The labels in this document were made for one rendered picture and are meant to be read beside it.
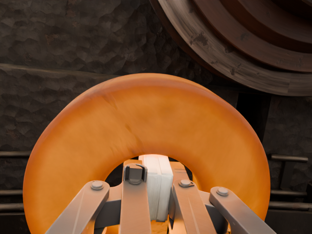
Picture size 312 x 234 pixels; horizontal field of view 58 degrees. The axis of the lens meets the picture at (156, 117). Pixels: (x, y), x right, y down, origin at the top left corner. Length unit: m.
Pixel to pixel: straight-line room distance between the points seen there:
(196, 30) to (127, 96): 0.24
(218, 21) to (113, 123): 0.25
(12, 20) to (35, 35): 0.04
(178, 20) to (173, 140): 0.24
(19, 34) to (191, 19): 0.31
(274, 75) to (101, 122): 0.30
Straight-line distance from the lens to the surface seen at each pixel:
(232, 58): 0.40
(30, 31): 0.56
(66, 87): 0.49
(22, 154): 0.52
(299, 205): 0.51
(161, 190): 0.16
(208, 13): 0.37
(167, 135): 0.16
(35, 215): 0.19
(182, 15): 0.38
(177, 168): 0.18
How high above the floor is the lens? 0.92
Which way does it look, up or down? 12 degrees down
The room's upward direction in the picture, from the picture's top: 6 degrees clockwise
